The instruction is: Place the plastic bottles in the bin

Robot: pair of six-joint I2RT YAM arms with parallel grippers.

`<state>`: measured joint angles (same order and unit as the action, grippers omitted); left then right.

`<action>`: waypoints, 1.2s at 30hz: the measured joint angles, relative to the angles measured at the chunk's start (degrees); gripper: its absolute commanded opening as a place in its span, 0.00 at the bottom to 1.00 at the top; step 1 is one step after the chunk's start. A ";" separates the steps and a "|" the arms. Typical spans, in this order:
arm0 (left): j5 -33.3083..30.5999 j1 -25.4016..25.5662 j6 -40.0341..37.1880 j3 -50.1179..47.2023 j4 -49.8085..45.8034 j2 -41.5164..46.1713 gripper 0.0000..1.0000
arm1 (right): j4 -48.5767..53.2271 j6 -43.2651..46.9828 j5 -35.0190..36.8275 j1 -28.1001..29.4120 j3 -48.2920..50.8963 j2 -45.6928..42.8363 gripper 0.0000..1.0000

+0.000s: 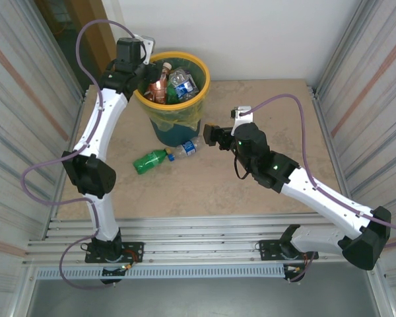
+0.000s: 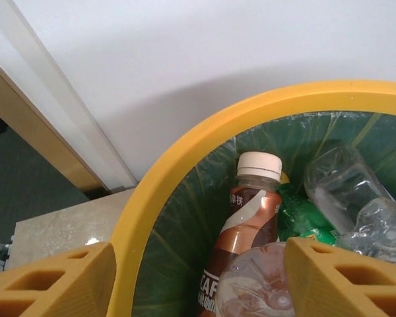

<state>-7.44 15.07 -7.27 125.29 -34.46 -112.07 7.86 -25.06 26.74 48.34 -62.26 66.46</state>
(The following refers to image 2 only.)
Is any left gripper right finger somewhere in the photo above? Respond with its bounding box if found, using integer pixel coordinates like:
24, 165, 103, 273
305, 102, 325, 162
282, 236, 396, 317

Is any clear bottle blue label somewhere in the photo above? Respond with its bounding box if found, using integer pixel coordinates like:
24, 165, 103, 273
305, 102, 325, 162
214, 242, 298, 317

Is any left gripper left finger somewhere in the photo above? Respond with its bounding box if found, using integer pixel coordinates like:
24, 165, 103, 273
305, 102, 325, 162
0, 241, 117, 317

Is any clear bottle white cap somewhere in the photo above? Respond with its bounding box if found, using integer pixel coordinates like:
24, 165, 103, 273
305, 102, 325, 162
303, 143, 396, 234

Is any copper label coffee bottle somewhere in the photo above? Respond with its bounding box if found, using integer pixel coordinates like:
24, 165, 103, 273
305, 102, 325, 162
197, 151, 284, 317

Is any wooden door frame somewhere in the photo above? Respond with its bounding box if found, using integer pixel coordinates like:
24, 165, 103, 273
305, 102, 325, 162
0, 52, 110, 195

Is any green plastic soda bottle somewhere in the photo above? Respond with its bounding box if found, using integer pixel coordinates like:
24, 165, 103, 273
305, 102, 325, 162
275, 174, 343, 247

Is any yellow rim waste bin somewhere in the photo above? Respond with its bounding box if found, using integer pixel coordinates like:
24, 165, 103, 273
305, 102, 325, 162
107, 80, 396, 317

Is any yellow plastic bin liner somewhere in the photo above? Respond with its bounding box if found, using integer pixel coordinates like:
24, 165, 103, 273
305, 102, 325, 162
131, 110, 396, 317

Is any crushed clear bottle blue cap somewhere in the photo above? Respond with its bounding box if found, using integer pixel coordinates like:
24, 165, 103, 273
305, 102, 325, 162
335, 197, 396, 265

